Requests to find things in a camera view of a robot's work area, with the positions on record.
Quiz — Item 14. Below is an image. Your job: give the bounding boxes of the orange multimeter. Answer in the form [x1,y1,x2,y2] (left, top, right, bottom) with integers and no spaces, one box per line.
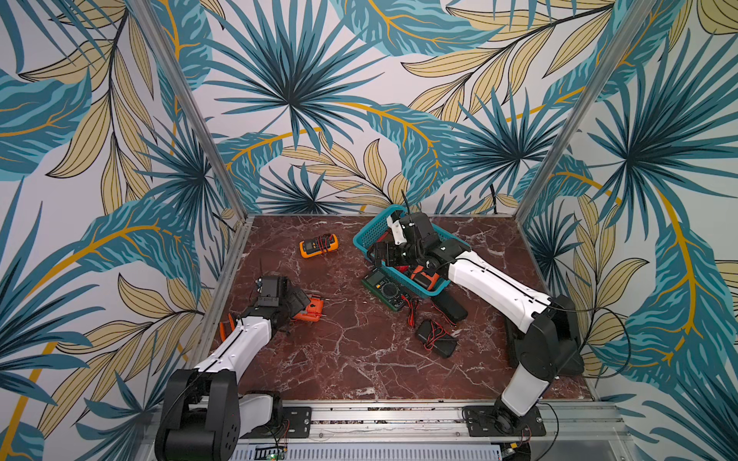
[293,298,325,323]

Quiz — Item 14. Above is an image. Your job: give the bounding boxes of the green black dial multimeter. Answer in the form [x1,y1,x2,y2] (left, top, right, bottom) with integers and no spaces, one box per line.
[361,268,418,312]

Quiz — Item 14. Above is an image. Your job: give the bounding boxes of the yellow multimeter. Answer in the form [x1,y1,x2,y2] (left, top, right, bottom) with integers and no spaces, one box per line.
[299,234,339,259]

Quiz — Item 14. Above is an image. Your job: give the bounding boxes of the small black multimeter with leads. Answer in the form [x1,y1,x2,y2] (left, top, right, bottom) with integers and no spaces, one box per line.
[415,319,457,358]

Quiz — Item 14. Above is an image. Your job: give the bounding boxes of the orange multimeter face down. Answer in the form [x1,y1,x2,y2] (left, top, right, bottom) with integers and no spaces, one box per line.
[411,265,440,291]

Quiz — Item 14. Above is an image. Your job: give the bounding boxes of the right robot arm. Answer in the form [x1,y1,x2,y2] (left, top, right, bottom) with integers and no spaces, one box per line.
[354,206,580,421]

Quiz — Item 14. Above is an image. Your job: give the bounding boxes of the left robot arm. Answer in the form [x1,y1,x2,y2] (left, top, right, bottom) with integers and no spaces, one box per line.
[154,276,324,460]

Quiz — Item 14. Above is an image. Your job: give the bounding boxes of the teal plastic basket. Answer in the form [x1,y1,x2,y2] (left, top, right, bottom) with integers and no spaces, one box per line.
[354,206,464,298]

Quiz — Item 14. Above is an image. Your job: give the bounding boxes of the black multimeter under basket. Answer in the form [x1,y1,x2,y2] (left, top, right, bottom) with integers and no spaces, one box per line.
[432,291,468,325]

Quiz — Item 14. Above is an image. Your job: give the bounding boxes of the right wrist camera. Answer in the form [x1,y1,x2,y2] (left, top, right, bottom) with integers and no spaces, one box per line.
[386,214,407,246]

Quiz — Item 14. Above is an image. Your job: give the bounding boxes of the orange handled pliers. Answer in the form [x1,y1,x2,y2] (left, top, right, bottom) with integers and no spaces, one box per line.
[219,313,236,342]

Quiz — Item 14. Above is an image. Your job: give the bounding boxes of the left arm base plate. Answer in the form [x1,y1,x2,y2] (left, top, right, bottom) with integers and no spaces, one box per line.
[246,406,312,440]

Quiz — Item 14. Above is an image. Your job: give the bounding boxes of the aluminium front rail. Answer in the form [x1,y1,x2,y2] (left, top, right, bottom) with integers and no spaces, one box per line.
[135,400,635,461]

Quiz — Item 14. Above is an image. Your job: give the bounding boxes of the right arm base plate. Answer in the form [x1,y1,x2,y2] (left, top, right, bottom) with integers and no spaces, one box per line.
[461,405,547,439]

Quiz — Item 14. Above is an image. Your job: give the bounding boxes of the left aluminium corner post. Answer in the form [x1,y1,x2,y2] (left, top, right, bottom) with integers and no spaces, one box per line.
[130,0,248,221]

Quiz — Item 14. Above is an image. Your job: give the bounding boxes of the aluminium corner post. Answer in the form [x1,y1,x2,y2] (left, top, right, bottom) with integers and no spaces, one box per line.
[130,0,248,221]
[514,0,655,225]

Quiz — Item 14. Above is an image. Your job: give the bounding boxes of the right aluminium corner post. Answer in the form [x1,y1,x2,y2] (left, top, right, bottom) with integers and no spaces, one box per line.
[514,0,655,225]

